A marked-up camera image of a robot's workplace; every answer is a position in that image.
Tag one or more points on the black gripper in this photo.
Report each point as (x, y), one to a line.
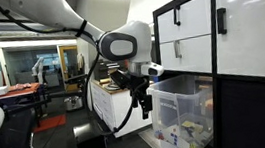
(139, 86)

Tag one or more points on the clear plastic storage box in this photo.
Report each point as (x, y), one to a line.
(183, 105)

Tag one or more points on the small white robot arm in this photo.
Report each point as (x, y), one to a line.
(38, 68)

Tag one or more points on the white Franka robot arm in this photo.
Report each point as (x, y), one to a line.
(137, 29)

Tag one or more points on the black box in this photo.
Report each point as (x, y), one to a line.
(90, 146)

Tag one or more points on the white counter wood top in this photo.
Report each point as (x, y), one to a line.
(119, 109)

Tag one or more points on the black countertop appliance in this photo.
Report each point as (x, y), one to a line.
(105, 70)

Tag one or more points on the metal pot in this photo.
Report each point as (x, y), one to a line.
(73, 103)

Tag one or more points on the orange framed door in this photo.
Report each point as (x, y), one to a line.
(68, 51)

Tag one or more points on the red floor mat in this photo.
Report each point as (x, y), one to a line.
(49, 123)

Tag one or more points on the pink cloth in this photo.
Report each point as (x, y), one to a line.
(23, 86)

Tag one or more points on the red table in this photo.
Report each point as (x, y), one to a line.
(20, 91)

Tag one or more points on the black office chair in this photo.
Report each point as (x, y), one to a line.
(12, 134)

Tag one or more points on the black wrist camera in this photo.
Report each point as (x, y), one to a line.
(119, 78)

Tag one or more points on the black cabinet frame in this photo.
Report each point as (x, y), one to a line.
(261, 113)

